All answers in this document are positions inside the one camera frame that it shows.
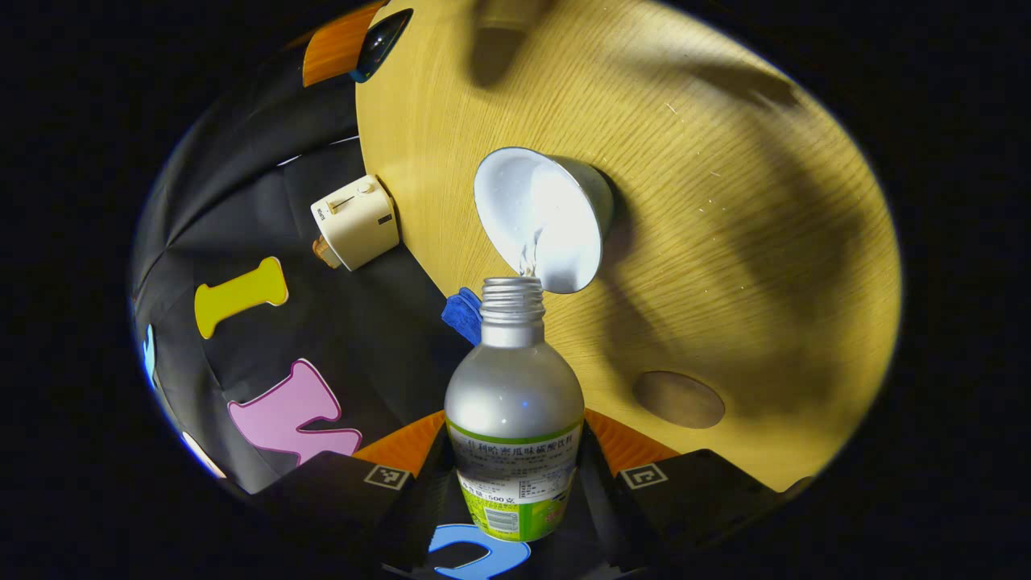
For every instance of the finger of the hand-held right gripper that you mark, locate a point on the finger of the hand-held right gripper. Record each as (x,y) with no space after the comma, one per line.
(334,52)

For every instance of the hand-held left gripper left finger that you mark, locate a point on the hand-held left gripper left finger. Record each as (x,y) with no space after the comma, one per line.
(419,499)

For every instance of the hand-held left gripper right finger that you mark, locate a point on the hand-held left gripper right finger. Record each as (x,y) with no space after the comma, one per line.
(600,507)

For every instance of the round brown coaster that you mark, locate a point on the round brown coaster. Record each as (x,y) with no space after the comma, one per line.
(678,399)

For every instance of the silver green water bottle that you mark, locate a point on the silver green water bottle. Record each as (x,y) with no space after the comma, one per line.
(513,395)

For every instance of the teal teacup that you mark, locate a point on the teal teacup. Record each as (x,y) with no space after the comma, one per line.
(556,217)

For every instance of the white toaster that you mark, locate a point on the white toaster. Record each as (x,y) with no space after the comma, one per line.
(358,221)

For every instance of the black backdrop cloth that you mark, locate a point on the black backdrop cloth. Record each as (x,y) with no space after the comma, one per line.
(370,322)

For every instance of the blue towel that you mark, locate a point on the blue towel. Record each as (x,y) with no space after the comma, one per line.
(463,316)

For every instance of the toast slice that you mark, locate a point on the toast slice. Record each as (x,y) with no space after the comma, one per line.
(326,254)

